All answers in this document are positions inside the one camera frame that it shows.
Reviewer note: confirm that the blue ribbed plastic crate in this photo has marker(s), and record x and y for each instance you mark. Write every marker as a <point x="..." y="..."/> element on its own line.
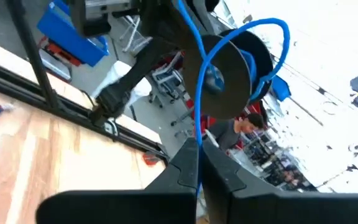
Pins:
<point x="70" y="34"/>

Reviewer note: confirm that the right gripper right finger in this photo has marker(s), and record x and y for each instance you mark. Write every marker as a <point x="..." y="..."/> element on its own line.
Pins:
<point x="259" y="208"/>

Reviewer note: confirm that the grey blue office chair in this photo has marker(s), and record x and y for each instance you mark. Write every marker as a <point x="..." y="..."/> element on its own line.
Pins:
<point x="166" y="77"/>

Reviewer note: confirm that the grey red toolbox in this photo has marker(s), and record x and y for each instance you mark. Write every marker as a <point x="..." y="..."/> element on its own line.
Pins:
<point x="57" y="56"/>

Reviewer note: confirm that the white trash bin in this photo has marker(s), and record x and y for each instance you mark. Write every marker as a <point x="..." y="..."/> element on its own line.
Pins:
<point x="114" y="72"/>

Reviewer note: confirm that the blue plastic tote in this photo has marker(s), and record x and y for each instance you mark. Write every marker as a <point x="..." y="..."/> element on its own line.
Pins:
<point x="280" y="88"/>

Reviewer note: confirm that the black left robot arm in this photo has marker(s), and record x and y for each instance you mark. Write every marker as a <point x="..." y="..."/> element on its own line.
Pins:
<point x="141" y="67"/>

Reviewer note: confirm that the person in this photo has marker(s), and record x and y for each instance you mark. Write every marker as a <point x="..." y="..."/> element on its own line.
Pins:
<point x="228" y="133"/>

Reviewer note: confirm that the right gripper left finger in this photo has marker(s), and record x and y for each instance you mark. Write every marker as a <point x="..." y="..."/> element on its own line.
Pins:
<point x="120" y="208"/>

